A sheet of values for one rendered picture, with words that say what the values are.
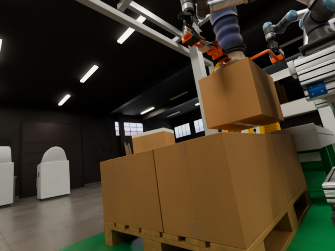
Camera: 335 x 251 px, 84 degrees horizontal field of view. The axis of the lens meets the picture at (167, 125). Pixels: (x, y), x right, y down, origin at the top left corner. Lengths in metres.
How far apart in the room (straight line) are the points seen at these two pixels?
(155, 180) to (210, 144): 0.37
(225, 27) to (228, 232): 1.53
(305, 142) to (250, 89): 0.78
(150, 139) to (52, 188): 3.87
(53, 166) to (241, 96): 5.58
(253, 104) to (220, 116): 0.24
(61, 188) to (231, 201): 5.76
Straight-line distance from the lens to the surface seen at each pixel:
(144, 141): 3.03
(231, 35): 1.79
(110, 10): 3.84
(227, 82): 1.42
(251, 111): 1.31
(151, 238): 1.09
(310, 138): 1.92
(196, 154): 0.79
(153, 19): 3.96
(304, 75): 1.47
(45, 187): 6.18
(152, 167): 0.98
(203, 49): 1.38
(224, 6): 1.60
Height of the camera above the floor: 0.45
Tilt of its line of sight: 12 degrees up
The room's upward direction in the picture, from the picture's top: 9 degrees counter-clockwise
